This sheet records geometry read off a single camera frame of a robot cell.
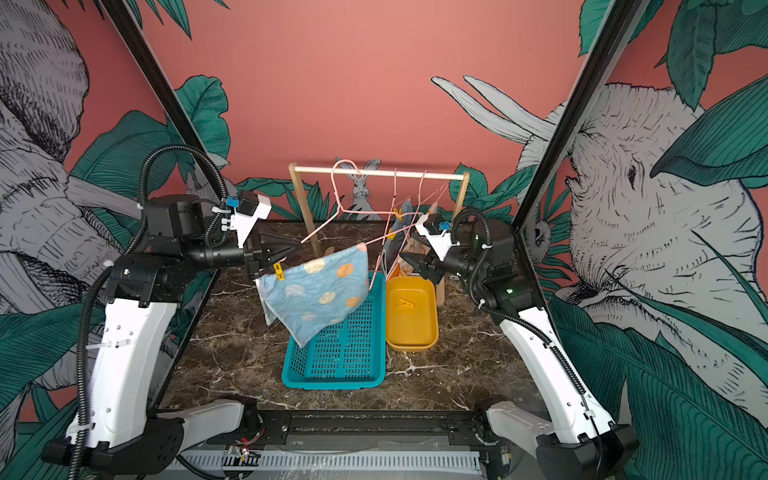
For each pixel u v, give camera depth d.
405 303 0.96
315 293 0.69
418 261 0.57
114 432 0.35
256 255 0.48
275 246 0.54
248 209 0.46
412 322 0.91
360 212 1.21
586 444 0.36
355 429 0.75
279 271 0.59
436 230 0.52
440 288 1.01
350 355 0.86
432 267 0.56
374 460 0.70
